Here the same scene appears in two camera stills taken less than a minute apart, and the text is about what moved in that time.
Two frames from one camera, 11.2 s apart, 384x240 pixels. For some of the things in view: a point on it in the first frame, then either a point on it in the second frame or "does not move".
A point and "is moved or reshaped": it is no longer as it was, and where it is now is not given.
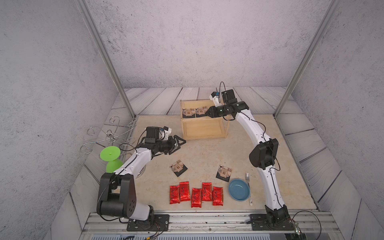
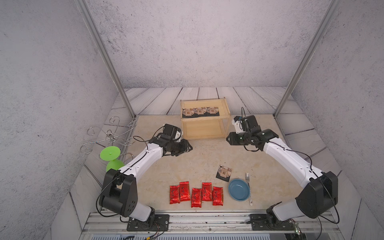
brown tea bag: x=224 y=173 does not move
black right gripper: x=213 y=113 to x=232 y=141
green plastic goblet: x=111 y=154 does not move
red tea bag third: x=196 y=200 does not move
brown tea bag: x=188 y=113 does not move
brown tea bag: x=178 y=167 is moved or reshaped
